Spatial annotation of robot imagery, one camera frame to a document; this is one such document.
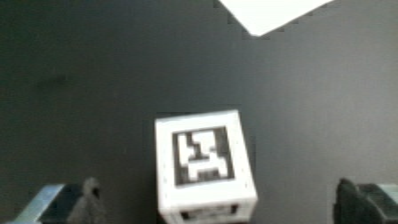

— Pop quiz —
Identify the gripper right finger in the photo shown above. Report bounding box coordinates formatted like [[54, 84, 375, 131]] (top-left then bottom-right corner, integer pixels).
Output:
[[334, 178, 398, 224]]

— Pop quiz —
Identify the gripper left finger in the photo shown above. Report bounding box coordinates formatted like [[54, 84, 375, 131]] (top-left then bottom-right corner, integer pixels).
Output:
[[11, 178, 107, 224]]

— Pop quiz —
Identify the white chair leg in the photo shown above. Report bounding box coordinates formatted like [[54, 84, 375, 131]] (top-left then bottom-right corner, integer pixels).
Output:
[[155, 110, 258, 224]]

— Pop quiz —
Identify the white marker sheet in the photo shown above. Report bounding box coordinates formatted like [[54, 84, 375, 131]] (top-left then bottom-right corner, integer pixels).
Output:
[[217, 0, 336, 37]]

